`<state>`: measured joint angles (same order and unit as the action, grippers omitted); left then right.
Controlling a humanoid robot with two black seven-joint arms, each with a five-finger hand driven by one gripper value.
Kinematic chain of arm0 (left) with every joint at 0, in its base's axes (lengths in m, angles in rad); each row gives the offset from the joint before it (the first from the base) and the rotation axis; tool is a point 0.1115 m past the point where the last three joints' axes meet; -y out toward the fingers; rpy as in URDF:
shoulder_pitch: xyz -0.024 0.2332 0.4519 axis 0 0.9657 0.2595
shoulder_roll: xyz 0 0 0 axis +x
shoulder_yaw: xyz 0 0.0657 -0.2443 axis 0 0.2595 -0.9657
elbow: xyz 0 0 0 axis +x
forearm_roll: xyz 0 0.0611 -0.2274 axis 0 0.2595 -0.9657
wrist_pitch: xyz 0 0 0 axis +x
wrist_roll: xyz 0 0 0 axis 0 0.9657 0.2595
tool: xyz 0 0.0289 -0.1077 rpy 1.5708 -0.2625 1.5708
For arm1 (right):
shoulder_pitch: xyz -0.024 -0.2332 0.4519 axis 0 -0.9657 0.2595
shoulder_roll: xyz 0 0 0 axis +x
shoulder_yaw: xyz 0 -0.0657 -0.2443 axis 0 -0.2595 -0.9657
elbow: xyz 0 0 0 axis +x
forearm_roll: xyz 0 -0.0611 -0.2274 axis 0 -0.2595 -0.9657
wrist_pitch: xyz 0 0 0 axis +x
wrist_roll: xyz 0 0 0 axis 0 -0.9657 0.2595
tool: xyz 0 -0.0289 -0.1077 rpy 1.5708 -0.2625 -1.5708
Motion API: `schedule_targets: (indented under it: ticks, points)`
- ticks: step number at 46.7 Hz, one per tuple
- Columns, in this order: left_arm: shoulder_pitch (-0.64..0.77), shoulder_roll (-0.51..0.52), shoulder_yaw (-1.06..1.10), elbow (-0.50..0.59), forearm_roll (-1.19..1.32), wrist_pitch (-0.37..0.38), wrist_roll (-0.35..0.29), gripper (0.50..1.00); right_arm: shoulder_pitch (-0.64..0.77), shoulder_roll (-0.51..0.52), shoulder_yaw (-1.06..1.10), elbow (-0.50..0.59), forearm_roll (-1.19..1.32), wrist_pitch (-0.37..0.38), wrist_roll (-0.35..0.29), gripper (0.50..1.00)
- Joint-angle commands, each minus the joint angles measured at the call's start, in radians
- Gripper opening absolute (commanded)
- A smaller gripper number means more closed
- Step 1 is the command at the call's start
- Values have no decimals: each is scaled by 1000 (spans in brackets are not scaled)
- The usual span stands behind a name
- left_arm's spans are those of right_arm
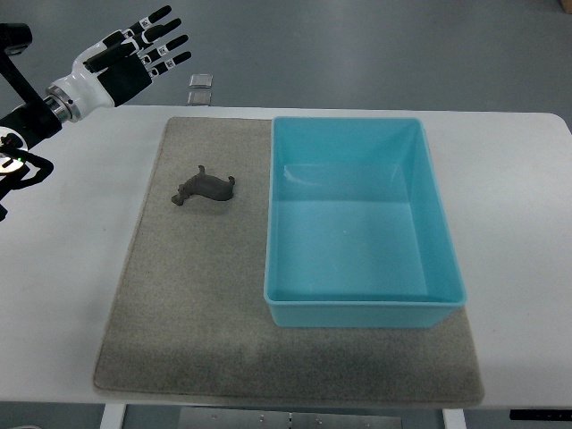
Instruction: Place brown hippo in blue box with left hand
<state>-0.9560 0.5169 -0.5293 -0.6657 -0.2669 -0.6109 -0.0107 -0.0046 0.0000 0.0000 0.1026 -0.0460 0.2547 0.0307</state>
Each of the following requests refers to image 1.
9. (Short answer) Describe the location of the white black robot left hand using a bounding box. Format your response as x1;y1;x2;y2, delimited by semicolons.
45;5;191;123

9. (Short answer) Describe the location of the brown hippo toy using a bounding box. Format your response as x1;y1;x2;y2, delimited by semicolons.
171;164;235;206

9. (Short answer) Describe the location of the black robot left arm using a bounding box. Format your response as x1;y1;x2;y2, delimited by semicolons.
1;23;69;198

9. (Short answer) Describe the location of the blue plastic box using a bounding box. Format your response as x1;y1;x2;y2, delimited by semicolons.
264;117;467;328

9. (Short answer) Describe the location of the brown cardboard box corner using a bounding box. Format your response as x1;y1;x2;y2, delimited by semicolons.
558;0;572;16

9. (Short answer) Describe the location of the upper metal floor plate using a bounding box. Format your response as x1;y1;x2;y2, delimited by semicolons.
189;73;214;88

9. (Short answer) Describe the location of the metal floor plate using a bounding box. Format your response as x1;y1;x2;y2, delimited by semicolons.
189;73;214;88
187;91;212;106

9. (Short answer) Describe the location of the lower metal floor plate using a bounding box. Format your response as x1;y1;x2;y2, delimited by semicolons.
187;91;212;106

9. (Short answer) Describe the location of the grey felt mat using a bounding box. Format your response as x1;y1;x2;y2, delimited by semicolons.
93;118;484;408

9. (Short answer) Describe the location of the white left table leg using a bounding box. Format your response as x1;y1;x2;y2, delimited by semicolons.
99;404;127;429

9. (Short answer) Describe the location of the white table leg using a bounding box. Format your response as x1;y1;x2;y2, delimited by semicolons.
99;404;127;429
442;408;467;429

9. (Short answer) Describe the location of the white right table leg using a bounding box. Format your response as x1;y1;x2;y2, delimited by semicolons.
442;408;467;429

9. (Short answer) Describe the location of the black table control panel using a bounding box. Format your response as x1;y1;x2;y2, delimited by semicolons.
509;409;572;422

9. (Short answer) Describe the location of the metal table base plate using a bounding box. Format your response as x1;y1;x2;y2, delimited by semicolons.
177;408;403;429

